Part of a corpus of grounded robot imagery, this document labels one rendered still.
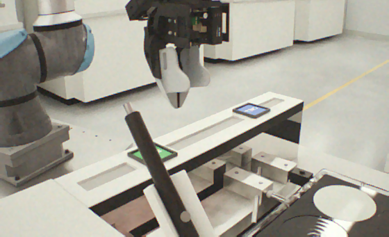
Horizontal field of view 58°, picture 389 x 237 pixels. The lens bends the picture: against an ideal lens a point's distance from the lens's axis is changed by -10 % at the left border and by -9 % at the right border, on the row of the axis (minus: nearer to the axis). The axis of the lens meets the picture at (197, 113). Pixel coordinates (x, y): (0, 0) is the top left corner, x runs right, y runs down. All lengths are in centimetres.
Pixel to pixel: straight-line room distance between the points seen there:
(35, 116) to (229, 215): 47
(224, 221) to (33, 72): 51
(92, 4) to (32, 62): 294
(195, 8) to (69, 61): 47
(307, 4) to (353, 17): 225
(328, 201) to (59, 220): 40
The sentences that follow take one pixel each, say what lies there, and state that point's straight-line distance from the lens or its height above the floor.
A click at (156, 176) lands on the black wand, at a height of 110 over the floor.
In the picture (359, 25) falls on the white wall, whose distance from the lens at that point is 881.
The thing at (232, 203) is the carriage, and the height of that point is 88.
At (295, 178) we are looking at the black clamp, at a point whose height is 89.
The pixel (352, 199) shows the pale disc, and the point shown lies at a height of 90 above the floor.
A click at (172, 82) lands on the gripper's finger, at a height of 109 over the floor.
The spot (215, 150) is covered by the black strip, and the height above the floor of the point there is 95.
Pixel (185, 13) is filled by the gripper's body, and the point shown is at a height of 118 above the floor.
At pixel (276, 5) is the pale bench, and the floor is 76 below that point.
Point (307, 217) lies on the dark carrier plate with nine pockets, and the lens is 57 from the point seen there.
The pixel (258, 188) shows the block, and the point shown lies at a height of 91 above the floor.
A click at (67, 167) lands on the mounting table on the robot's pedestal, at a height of 82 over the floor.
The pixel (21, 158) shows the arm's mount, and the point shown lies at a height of 88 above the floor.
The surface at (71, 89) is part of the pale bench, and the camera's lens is 375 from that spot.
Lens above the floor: 123
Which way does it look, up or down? 21 degrees down
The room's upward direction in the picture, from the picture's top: straight up
